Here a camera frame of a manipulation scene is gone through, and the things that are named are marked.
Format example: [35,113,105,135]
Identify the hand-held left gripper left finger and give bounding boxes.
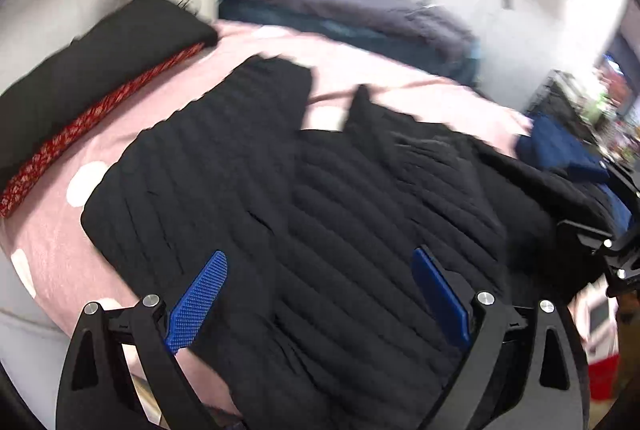
[56,251,228,430]

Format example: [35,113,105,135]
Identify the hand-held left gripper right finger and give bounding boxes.
[411,247,588,430]

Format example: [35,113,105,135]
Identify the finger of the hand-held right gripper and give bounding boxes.
[556,219,615,257]

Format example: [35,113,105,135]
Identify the black quilted jacket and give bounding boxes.
[80,55,613,430]

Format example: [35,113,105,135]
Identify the navy blue garment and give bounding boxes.
[516,114,632,233]

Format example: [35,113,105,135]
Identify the red box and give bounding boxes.
[587,355,621,403]

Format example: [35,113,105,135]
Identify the black crate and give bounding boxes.
[525,69,608,131]

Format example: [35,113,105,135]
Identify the pink dotted bed sheet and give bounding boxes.
[0,21,536,416]

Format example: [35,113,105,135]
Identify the red patterned cloth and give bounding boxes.
[0,42,207,218]

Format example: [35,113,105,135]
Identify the black folded cloth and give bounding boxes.
[0,0,219,191]

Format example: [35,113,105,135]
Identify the dark grey jacket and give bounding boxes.
[220,0,483,86]

